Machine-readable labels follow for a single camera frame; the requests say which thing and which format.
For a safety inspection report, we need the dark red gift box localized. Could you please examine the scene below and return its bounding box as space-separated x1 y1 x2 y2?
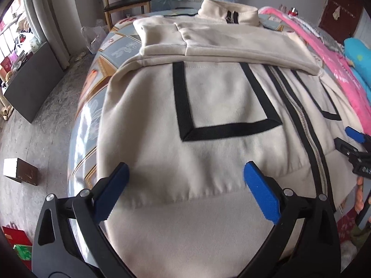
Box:
0 56 15 73

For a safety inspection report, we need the grey patterned bed sheet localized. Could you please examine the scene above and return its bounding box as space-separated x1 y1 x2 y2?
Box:
67 6 360 218

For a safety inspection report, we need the cream zip jacket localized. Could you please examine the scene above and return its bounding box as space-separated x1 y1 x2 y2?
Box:
96 0 366 278

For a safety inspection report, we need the red flat box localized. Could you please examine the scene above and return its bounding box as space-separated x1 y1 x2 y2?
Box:
1 226 32 246

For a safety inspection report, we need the clear plastic bag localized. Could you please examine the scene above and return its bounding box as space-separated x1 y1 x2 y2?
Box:
81 19 109 54

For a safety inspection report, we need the brown and white box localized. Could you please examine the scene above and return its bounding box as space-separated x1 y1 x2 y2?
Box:
3 158 39 186

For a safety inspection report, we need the green box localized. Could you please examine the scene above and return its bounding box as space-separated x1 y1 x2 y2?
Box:
13 245 32 262

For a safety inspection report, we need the metal window grille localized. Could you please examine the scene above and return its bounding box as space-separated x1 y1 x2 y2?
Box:
0 0 32 53

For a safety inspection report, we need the blue and pink cartoon pillow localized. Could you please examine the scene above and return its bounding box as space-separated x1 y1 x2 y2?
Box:
343 37 371 93

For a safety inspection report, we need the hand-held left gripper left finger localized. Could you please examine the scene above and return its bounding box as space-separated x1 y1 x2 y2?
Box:
32 162 137 278

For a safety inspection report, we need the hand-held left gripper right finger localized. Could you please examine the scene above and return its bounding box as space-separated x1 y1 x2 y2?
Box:
240 161 339 278

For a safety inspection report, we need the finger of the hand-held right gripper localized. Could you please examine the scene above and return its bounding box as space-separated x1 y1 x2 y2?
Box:
345 126 371 144
333 137 363 158

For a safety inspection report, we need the white plastic bag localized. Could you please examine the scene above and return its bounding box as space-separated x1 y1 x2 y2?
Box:
16 32 39 53

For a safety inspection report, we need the grey low cabinet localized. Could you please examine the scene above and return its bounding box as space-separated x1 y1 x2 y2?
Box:
3 41 64 123

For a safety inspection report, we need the pink floral blanket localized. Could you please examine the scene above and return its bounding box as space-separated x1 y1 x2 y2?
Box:
258 6 371 255

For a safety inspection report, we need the grey curtain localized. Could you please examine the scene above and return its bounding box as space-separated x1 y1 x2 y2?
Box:
22 0 84 70

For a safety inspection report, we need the grey sequin lace pillow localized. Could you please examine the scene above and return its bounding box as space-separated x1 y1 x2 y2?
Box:
301 17 345 50

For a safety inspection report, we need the person's right hand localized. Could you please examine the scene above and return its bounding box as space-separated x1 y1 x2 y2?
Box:
356 177 371 212

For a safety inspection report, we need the wooden chair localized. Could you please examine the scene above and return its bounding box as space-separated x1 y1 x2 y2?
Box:
100 0 151 32

